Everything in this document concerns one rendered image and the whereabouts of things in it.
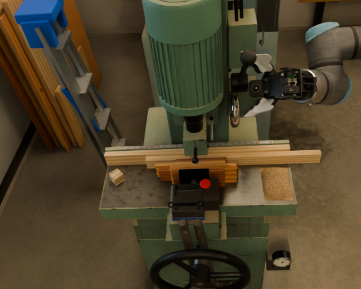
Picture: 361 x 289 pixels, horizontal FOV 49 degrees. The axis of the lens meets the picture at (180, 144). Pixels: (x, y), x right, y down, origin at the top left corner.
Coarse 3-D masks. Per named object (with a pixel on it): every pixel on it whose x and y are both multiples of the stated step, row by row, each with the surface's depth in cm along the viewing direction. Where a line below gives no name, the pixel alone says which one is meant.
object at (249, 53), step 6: (246, 54) 84; (252, 54) 84; (246, 60) 84; (252, 60) 84; (246, 66) 92; (240, 72) 104; (234, 78) 121; (240, 78) 111; (246, 78) 120; (234, 84) 121; (240, 84) 121; (246, 84) 120; (234, 90) 122; (240, 90) 122; (246, 90) 122
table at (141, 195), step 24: (120, 168) 133; (144, 168) 132; (240, 168) 128; (288, 168) 127; (120, 192) 127; (144, 192) 126; (168, 192) 125; (240, 192) 122; (120, 216) 125; (144, 216) 125; (168, 216) 122; (168, 240) 117; (192, 240) 116; (216, 240) 116
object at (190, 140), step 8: (184, 120) 122; (184, 128) 119; (184, 136) 117; (192, 136) 116; (200, 136) 116; (184, 144) 117; (192, 144) 117; (200, 144) 117; (208, 144) 120; (184, 152) 120; (192, 152) 119; (200, 152) 119
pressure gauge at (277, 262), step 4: (276, 252) 131; (280, 252) 130; (284, 252) 130; (288, 252) 131; (272, 256) 132; (276, 256) 130; (280, 256) 129; (284, 256) 129; (288, 256) 129; (272, 260) 131; (276, 260) 130; (280, 260) 130; (284, 260) 130; (288, 260) 130; (276, 264) 132; (280, 264) 132; (284, 264) 132; (288, 264) 132
